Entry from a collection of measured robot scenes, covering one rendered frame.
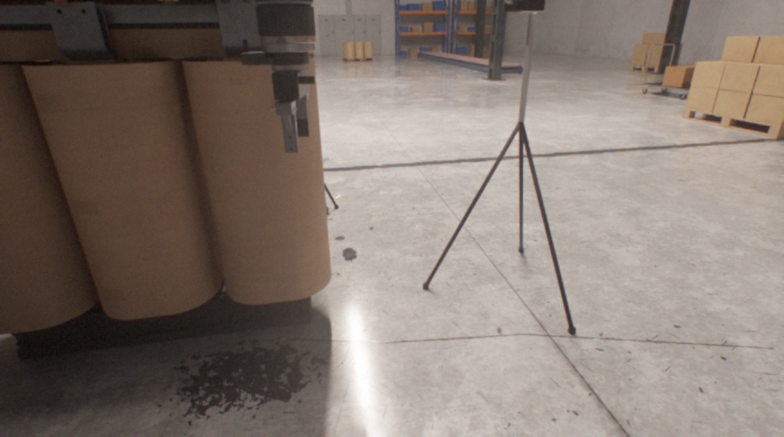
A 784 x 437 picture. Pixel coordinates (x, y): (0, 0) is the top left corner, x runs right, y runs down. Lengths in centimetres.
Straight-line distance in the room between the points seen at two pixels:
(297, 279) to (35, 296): 86
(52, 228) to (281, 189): 77
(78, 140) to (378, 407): 124
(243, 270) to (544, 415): 113
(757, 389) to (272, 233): 176
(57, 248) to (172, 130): 59
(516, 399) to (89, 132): 159
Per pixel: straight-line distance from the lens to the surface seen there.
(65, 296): 186
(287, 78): 81
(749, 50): 694
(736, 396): 191
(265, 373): 168
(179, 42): 152
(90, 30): 149
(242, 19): 137
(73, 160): 156
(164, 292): 168
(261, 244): 151
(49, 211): 175
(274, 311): 183
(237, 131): 138
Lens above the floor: 115
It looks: 22 degrees down
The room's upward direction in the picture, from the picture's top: 1 degrees counter-clockwise
